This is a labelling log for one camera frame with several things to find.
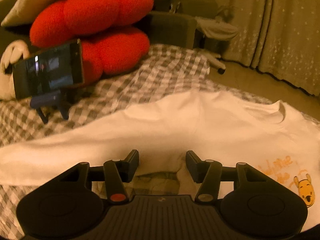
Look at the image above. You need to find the white flower plush cushion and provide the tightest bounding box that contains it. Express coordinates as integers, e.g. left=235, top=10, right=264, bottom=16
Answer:
left=0, top=40, right=30, bottom=101

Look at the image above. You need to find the red knitted cushion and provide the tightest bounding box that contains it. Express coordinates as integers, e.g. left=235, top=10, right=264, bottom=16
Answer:
left=30, top=0, right=154, bottom=85

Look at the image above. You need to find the grey checkered bed quilt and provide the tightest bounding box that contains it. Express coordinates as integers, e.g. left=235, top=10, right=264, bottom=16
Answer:
left=0, top=43, right=320, bottom=240

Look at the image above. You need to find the grey star curtain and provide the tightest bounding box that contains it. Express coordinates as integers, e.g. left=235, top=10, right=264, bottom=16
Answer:
left=216, top=0, right=319, bottom=96

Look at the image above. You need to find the white Pooh t-shirt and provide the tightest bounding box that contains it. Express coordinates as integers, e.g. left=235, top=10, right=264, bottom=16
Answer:
left=1, top=91, right=319, bottom=230

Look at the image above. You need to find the smartphone playing video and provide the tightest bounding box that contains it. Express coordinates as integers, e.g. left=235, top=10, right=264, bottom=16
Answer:
left=12, top=39, right=84, bottom=100

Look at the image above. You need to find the black phone stand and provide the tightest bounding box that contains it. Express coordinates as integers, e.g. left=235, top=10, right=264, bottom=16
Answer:
left=30, top=90, right=75, bottom=124

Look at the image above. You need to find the grey garment on chair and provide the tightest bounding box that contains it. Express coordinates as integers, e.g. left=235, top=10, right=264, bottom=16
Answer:
left=195, top=17, right=239, bottom=41

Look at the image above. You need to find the grey office chair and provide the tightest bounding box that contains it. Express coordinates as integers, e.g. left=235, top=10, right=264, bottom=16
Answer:
left=170, top=0, right=241, bottom=75

